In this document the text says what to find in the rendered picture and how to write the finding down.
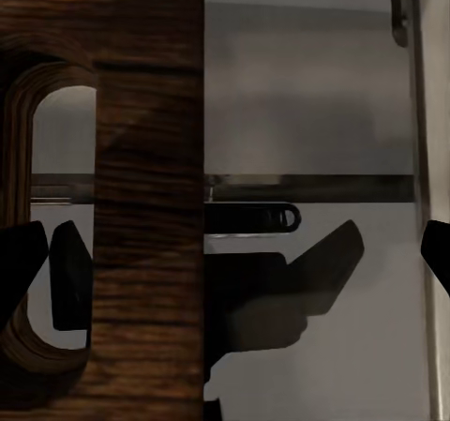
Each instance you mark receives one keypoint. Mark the cutting board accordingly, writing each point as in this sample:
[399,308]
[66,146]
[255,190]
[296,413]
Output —
[146,362]

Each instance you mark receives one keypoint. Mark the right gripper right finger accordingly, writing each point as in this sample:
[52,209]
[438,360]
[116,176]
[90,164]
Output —
[435,250]

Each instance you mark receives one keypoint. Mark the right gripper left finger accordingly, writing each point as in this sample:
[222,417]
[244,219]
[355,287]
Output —
[23,250]

